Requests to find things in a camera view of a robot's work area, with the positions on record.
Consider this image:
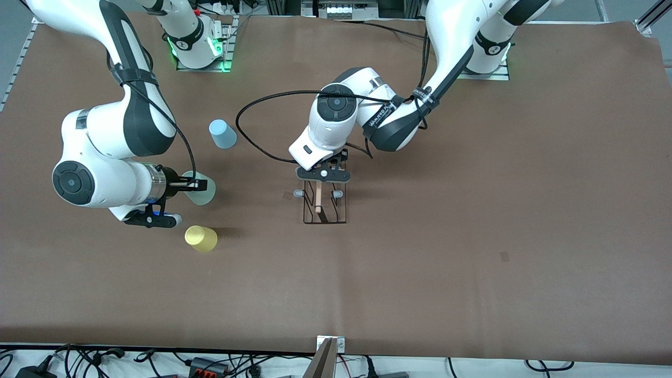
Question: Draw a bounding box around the mint green plastic cup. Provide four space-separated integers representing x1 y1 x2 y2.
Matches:
185 176 216 206

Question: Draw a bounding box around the black wire cup holder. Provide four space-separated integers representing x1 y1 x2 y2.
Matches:
293 180 348 225

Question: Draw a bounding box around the yellow plastic cup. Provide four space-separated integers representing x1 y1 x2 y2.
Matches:
184 225 218 253

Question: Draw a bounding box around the light blue plastic cup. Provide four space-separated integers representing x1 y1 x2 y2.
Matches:
208 119 238 150

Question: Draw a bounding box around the grey power strip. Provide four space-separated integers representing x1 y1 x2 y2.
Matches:
318 0 380 20

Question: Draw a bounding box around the brown table mat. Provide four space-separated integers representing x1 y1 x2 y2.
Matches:
0 12 672 365

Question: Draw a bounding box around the black orange connector block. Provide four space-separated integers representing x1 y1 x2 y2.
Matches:
188 357 230 377

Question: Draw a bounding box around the black power adapter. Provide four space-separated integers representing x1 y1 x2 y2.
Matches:
15 364 57 378

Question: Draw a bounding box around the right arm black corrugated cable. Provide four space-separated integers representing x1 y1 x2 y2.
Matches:
108 50 198 182

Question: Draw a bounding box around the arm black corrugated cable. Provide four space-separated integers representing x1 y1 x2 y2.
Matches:
108 50 198 182
235 31 432 164

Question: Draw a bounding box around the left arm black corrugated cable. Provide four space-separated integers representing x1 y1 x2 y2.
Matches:
235 31 432 164

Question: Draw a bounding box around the right arm aluminium base plate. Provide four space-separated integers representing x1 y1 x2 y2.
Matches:
176 15 234 73

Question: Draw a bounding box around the long black table cable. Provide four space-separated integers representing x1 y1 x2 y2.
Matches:
336 19 428 40

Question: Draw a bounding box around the left arm aluminium base plate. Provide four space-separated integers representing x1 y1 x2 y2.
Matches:
457 58 511 81

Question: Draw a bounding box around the black cable clamp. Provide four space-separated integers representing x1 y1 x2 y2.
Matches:
92 347 125 363

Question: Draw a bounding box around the silver metal mount bracket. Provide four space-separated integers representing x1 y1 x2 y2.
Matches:
316 335 346 354

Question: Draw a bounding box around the aluminium frame rail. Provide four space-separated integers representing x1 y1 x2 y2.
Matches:
634 0 672 36
0 17 41 112

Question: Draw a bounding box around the brown camera mount post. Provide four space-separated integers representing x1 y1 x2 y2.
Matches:
302 338 338 378

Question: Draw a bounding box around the black looped floor cable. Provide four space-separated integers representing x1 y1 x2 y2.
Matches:
525 359 575 371

